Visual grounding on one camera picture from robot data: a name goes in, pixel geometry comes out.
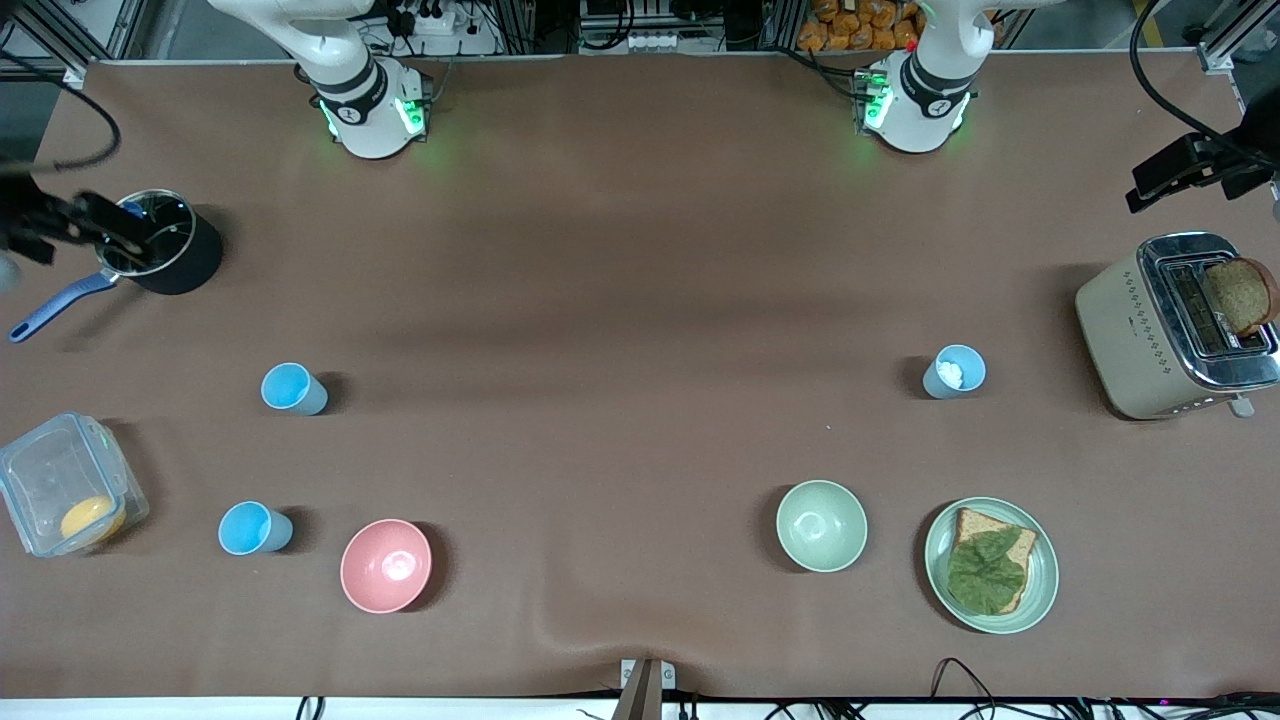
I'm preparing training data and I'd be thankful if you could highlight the white power strip with plugs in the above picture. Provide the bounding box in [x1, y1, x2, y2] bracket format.
[385, 0, 461, 39]

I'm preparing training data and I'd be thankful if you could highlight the plain brown bread slice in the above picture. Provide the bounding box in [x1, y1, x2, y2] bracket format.
[1203, 257, 1280, 338]

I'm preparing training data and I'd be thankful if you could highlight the aluminium frame profile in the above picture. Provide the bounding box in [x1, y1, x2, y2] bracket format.
[1165, 0, 1261, 73]
[0, 0, 141, 89]

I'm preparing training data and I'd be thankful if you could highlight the metal table clamp bracket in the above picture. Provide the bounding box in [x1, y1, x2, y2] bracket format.
[612, 657, 677, 720]

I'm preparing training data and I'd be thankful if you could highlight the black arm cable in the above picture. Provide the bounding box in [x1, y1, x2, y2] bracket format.
[1128, 0, 1280, 173]
[0, 50, 122, 173]

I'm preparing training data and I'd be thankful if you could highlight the pale green plate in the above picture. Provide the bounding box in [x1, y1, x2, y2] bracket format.
[923, 496, 1060, 635]

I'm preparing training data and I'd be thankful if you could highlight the orange fruit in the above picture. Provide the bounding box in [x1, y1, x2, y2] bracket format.
[59, 495, 128, 546]

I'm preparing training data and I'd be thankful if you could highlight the pink bowl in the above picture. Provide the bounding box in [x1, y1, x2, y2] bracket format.
[339, 518, 434, 614]

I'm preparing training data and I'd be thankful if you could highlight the beige chrome toaster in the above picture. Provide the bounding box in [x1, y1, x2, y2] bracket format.
[1075, 231, 1280, 421]

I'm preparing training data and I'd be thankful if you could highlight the bag of orange snacks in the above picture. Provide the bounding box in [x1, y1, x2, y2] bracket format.
[797, 0, 1001, 53]

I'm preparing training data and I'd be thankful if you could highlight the pale green bowl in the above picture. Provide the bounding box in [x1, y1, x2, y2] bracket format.
[775, 480, 869, 574]

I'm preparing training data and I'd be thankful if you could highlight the blue cup holding tissue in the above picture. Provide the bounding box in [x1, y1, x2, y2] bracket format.
[921, 344, 988, 401]

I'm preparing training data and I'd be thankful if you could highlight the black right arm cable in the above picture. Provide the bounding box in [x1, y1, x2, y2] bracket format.
[0, 50, 122, 173]

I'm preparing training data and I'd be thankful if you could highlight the green lettuce leaf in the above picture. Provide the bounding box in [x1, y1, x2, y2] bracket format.
[946, 528, 1029, 615]

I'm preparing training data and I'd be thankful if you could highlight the brown bread slice with lettuce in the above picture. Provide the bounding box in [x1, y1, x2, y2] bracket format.
[947, 507, 1039, 614]

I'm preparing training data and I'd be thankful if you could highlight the clear plastic food container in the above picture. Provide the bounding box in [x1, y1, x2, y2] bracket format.
[0, 411, 151, 559]

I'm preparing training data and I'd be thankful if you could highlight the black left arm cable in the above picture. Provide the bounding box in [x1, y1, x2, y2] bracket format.
[1128, 0, 1280, 173]

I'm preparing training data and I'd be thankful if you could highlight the thin black looped cable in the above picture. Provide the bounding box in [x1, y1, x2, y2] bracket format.
[930, 657, 1001, 706]

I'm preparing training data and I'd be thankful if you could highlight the glass pot lid blue knob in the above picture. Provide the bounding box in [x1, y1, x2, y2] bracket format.
[96, 190, 195, 277]

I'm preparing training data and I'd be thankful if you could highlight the black pot with blue handle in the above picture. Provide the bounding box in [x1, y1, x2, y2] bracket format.
[8, 188, 225, 345]

